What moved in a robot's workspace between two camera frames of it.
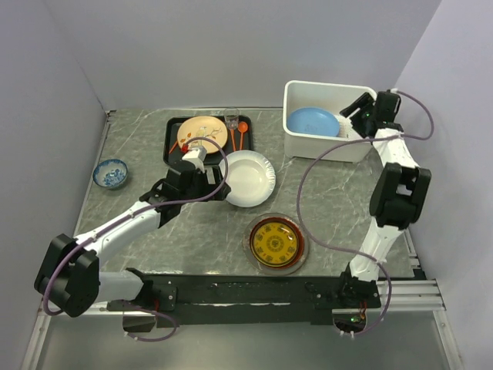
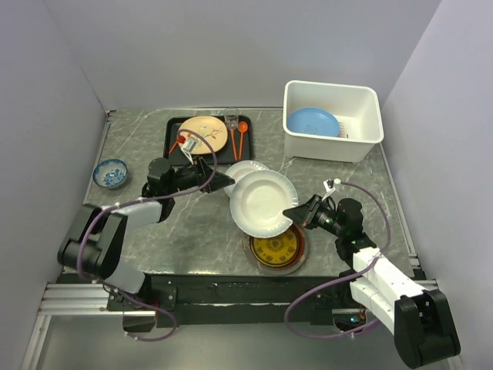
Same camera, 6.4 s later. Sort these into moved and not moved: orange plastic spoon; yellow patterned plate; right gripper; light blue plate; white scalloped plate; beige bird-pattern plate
Moved: white scalloped plate; right gripper
Not moved: light blue plate; beige bird-pattern plate; yellow patterned plate; orange plastic spoon
